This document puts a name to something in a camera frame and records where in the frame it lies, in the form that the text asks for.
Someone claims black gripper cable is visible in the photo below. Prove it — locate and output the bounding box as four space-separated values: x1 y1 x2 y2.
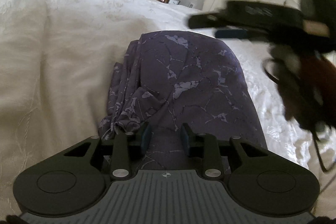
262 58 334 173

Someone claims purple patterned hooded jacket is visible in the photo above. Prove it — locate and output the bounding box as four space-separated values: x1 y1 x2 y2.
98 31 266 170

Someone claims cream bed comforter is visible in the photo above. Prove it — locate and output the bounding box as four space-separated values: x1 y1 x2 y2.
1 0 335 217

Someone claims small alarm clock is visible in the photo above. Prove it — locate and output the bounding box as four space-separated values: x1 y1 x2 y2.
168 0 180 5

